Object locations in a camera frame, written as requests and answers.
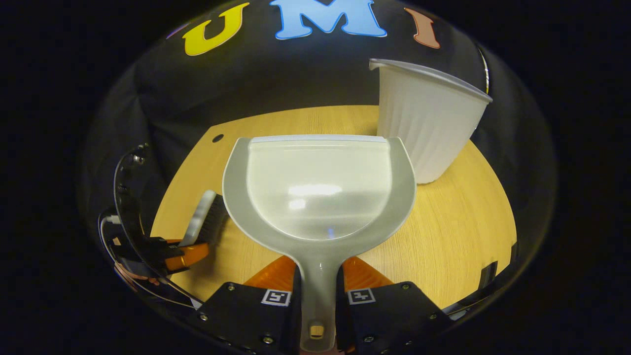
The grey dustpan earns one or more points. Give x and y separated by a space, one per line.
318 197

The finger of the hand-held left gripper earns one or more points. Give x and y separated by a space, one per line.
190 255

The white ribbed garbage bin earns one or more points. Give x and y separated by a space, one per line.
429 128

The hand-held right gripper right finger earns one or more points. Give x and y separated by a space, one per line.
389 315

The small grey broom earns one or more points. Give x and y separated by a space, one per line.
207 219

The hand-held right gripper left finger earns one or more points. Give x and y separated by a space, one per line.
236 315

